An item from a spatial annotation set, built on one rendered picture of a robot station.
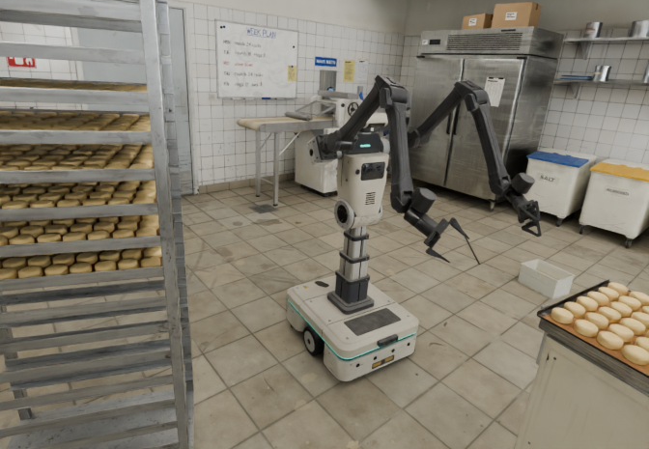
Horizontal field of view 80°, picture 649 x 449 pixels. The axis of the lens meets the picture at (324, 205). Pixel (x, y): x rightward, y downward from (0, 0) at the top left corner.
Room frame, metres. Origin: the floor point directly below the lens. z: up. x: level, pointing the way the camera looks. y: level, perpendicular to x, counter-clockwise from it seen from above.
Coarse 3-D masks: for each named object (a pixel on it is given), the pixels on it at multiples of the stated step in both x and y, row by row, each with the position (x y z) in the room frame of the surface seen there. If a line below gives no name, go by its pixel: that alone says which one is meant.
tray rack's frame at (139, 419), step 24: (0, 312) 1.14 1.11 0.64; (0, 336) 1.14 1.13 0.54; (24, 408) 1.15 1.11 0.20; (72, 408) 1.20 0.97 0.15; (96, 408) 1.21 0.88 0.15; (168, 408) 1.23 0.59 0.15; (192, 408) 1.24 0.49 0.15; (48, 432) 1.10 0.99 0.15; (72, 432) 1.10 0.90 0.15; (96, 432) 1.11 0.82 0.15; (168, 432) 1.13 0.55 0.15; (192, 432) 1.13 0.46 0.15
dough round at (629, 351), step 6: (624, 348) 0.77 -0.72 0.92; (630, 348) 0.77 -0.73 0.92; (636, 348) 0.77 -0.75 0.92; (624, 354) 0.76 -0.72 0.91; (630, 354) 0.75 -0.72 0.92; (636, 354) 0.75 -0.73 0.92; (642, 354) 0.75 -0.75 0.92; (648, 354) 0.75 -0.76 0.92; (630, 360) 0.75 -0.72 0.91; (636, 360) 0.74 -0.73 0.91; (642, 360) 0.73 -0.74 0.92; (648, 360) 0.74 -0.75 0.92
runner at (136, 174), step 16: (0, 176) 0.83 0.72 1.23; (16, 176) 0.84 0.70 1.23; (32, 176) 0.85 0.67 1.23; (48, 176) 0.86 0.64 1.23; (64, 176) 0.87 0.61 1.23; (80, 176) 0.88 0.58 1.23; (96, 176) 0.89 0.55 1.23; (112, 176) 0.90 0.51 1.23; (128, 176) 0.91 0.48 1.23; (144, 176) 0.92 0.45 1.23
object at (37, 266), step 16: (32, 256) 0.98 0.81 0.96; (48, 256) 0.96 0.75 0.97; (64, 256) 0.96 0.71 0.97; (80, 256) 0.97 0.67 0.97; (96, 256) 0.98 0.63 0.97; (112, 256) 0.98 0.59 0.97; (128, 256) 0.99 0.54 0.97; (144, 256) 1.01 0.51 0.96; (160, 256) 1.02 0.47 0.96; (0, 272) 0.86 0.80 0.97; (16, 272) 0.88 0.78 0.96; (32, 272) 0.86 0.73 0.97; (48, 272) 0.87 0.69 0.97; (64, 272) 0.89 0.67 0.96; (80, 272) 0.89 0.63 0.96
